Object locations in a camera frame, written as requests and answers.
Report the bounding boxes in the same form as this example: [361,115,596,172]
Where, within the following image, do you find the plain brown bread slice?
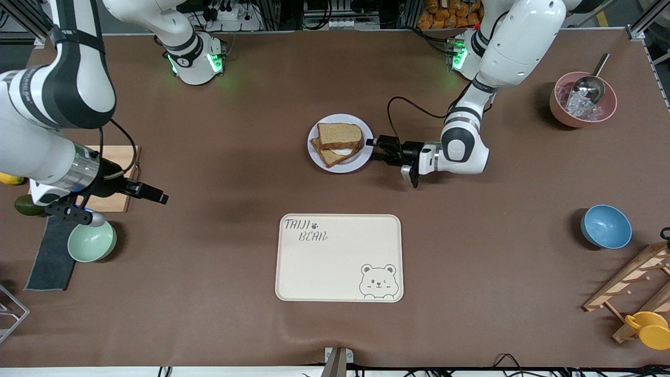
[317,123,363,151]

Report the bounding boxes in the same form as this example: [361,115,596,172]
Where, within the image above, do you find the pale blue round plate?
[307,114,375,174]

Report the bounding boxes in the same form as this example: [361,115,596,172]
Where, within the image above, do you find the wooden cutting board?
[79,145,141,214]

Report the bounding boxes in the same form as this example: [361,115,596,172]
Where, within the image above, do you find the mint green bowl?
[67,220,117,263]

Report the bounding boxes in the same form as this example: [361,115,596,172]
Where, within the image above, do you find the dark green avocado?
[14,195,48,216]

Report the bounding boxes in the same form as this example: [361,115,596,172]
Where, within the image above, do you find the dark grey cloth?
[24,216,80,292]

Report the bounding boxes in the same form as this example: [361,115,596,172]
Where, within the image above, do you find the cream tray with bear print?
[275,214,404,303]

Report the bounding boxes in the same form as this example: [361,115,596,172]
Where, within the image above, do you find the grey power strip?
[304,15,352,31]

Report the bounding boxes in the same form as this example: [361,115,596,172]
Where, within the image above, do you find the orange snack packs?
[417,0,485,30]

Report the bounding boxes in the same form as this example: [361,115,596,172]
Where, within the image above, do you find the pink bowl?
[550,72,618,128]

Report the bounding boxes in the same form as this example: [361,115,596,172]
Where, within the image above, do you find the clear ice cubes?
[556,84,610,122]

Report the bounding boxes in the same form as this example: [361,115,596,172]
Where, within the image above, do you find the metal scoop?
[565,52,611,105]

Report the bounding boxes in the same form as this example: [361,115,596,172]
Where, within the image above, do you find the white power strip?
[202,0,262,32]

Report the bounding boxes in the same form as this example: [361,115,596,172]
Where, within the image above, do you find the blue bowl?
[580,204,633,250]

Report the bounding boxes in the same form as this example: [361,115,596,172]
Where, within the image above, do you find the wooden dish rack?
[583,242,670,344]

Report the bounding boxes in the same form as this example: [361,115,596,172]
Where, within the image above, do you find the yellow mug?
[624,312,670,350]

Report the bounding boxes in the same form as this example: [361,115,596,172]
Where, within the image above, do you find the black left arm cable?
[387,79,493,141]

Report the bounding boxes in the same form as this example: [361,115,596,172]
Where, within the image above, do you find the white wire rack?
[0,283,30,345]

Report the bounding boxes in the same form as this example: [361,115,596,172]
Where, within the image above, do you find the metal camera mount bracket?
[325,347,354,377]

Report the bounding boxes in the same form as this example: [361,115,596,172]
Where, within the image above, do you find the aluminium frame post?
[626,0,670,41]

